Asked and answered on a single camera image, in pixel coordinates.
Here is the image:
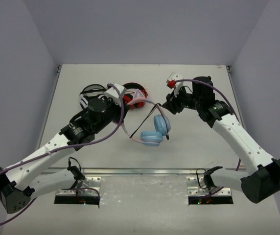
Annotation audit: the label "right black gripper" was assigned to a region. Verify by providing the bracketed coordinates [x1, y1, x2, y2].
[162, 85, 201, 115]

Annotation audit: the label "black headphone audio cable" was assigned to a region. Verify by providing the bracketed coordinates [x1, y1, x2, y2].
[129, 102, 170, 141]

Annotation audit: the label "pink blue cat-ear headphones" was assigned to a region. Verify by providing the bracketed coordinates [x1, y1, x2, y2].
[121, 98, 171, 146]

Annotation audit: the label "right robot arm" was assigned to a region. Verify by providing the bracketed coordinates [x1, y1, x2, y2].
[162, 73, 280, 204]

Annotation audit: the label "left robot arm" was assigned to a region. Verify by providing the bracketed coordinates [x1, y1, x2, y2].
[0, 97, 125, 214]

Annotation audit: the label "black white headphones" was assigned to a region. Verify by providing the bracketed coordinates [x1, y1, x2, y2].
[79, 84, 106, 110]

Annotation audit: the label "red black headphones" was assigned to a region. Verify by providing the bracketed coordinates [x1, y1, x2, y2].
[123, 82, 148, 103]

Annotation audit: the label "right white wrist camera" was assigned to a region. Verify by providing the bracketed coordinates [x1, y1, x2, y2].
[166, 72, 185, 97]

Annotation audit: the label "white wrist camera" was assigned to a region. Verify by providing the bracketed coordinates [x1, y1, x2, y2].
[166, 72, 185, 97]
[105, 83, 126, 106]

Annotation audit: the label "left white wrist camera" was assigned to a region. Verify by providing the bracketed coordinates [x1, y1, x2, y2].
[105, 83, 126, 106]

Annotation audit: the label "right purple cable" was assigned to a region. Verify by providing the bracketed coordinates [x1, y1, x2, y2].
[175, 78, 241, 171]

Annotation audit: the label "purple cable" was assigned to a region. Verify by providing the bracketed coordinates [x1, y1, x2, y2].
[0, 83, 125, 228]
[175, 78, 241, 171]

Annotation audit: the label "left metal mounting bracket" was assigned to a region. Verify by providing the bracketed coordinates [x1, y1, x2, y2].
[55, 176, 102, 197]

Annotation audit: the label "metal mounting bracket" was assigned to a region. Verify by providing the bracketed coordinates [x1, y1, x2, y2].
[55, 176, 102, 197]
[186, 175, 209, 196]

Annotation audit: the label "metal table edge rail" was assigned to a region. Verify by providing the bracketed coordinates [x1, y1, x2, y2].
[44, 167, 238, 176]

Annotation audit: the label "right metal mounting bracket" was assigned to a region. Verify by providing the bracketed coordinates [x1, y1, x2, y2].
[186, 175, 209, 196]

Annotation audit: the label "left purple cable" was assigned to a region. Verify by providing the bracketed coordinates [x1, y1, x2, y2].
[0, 83, 125, 228]

